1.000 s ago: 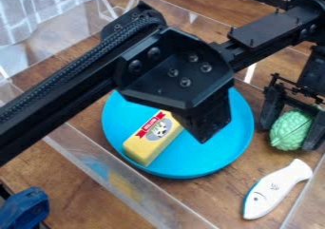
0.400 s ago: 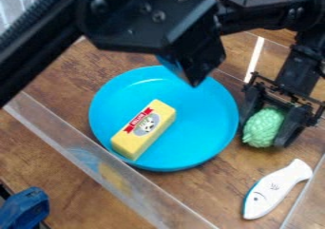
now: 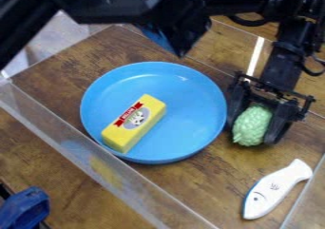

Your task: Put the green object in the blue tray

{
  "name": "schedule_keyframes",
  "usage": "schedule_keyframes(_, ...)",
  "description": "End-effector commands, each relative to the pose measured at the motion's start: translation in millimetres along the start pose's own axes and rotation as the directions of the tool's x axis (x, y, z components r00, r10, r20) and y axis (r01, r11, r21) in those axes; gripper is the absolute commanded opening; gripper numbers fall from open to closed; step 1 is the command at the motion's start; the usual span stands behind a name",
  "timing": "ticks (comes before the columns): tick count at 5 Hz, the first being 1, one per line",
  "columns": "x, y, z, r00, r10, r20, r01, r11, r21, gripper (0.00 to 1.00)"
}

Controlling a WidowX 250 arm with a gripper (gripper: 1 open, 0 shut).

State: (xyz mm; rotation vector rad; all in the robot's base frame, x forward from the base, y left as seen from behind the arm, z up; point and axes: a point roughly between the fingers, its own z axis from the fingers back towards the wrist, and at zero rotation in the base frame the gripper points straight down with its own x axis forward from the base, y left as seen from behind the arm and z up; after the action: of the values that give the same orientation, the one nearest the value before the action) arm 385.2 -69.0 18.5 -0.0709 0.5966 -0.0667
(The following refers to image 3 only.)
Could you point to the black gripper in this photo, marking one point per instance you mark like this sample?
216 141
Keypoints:
271 90

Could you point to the green bitter gourd toy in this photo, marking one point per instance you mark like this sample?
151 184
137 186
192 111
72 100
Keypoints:
250 125

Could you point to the blue round plate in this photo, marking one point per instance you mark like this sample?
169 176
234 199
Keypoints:
195 109

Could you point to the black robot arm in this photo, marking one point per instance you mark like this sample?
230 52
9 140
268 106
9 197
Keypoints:
173 23

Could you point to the white wooden fish toy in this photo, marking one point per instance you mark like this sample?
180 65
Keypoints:
271 188

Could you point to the yellow butter block toy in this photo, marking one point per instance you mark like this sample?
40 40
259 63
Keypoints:
127 129

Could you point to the blue clamp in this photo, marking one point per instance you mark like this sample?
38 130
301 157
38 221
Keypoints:
24 209

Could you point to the clear acrylic enclosure wall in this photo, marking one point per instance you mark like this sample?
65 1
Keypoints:
100 192

